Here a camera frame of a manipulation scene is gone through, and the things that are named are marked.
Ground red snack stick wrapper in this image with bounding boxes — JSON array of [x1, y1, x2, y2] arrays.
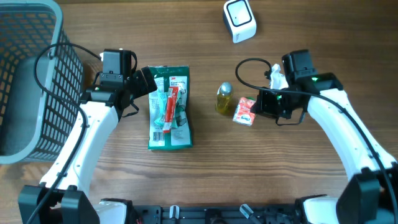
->
[[162, 86, 180, 133]]

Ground red tissue pack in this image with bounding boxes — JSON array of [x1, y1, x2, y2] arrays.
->
[[233, 97, 256, 126]]

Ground green 3M gloves package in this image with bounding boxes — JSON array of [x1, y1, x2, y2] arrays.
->
[[148, 66, 193, 151]]

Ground yellow Vim dish soap bottle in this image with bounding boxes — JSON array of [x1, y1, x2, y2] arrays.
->
[[215, 82, 233, 115]]

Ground mint green sachet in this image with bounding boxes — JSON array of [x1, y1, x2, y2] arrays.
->
[[154, 90, 169, 128]]

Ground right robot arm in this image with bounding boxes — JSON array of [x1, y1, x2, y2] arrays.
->
[[252, 50, 397, 223]]

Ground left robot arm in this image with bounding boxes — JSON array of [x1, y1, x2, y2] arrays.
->
[[18, 49, 157, 223]]

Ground white barcode scanner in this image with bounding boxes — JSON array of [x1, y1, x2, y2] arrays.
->
[[223, 0, 257, 44]]

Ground grey plastic mesh basket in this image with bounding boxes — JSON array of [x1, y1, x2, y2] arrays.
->
[[1, 1, 84, 164]]

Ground right black camera cable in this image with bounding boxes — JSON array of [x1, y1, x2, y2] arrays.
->
[[234, 57, 398, 218]]

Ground black camera cable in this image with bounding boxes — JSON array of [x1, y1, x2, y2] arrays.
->
[[234, 57, 398, 218], [26, 42, 103, 224]]

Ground left black camera cable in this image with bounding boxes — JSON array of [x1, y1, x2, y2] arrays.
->
[[26, 42, 103, 224]]

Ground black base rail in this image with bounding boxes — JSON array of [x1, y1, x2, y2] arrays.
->
[[128, 204, 300, 224]]

